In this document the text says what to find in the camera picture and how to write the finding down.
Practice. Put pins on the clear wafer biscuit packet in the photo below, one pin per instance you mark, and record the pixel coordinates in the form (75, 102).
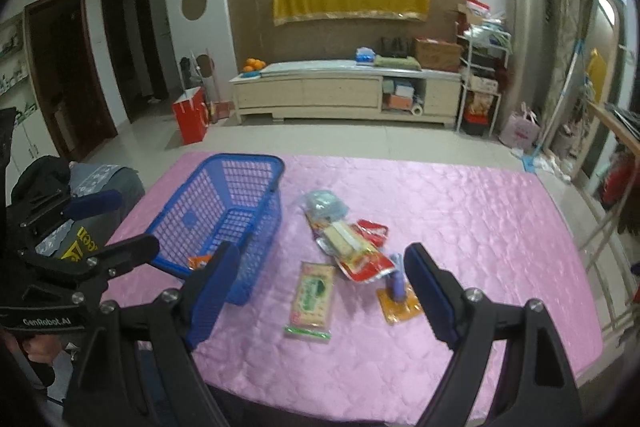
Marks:
(340, 240)

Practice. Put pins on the oranges on blue plate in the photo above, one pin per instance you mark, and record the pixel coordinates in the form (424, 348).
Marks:
(253, 67)

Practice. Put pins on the green folded cloth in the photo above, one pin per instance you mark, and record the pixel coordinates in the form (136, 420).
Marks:
(404, 63)

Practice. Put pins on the blue handled mop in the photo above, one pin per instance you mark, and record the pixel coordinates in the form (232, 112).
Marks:
(528, 161)

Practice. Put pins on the red paper bag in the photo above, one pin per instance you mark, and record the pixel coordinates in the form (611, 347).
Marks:
(191, 113)

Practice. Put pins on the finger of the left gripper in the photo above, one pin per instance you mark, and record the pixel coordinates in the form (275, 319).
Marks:
(92, 205)
(122, 257)

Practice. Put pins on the grey printed cushion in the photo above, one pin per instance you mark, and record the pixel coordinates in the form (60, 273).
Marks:
(77, 238)

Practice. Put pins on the blue plastic basket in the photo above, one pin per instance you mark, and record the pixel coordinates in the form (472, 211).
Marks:
(231, 198)

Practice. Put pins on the pink shopping bag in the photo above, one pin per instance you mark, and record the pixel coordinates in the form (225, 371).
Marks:
(521, 129)

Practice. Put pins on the red snack packet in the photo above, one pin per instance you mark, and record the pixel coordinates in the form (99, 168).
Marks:
(379, 264)

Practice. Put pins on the orange snack packet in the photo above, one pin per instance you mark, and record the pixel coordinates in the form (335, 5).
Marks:
(395, 312)

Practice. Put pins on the green cracker packet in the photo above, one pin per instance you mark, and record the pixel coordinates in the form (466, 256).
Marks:
(311, 310)

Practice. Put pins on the standing wooden mirror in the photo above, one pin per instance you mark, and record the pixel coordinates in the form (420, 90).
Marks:
(588, 81)

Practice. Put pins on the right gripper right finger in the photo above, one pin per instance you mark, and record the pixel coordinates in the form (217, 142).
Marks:
(440, 295)

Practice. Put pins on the cardboard box on cabinet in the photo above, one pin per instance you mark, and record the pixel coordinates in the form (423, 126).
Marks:
(437, 54)

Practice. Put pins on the white metal shelf rack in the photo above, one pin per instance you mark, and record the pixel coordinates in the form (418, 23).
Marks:
(485, 57)

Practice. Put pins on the purple chips packet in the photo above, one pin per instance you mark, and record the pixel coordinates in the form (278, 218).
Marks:
(396, 284)

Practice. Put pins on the cream TV cabinet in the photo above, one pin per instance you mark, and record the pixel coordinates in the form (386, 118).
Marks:
(344, 90)

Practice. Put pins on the light blue snack bag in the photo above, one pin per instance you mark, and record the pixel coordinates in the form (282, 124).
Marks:
(324, 205)

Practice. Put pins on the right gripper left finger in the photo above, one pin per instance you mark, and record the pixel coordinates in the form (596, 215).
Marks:
(204, 293)

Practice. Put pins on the pink quilted table cover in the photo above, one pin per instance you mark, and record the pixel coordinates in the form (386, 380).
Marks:
(496, 230)

